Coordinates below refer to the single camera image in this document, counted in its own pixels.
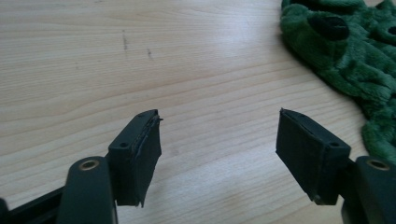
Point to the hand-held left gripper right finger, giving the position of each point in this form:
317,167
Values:
311,155

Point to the green plush toy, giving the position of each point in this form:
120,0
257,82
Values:
348,56

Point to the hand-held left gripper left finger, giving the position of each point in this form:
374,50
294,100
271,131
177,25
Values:
137,161

